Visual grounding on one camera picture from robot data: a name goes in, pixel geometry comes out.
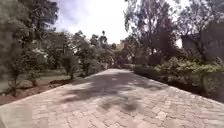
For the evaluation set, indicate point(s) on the reddish brick paved path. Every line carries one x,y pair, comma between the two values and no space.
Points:
110,100

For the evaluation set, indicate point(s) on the row of trees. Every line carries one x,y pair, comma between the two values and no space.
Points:
156,33
40,50

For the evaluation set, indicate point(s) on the green hedge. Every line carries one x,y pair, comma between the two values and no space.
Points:
186,73

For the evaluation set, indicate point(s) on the bare brown earth strip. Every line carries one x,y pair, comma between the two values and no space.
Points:
30,90

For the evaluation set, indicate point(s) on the building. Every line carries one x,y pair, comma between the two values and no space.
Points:
210,40

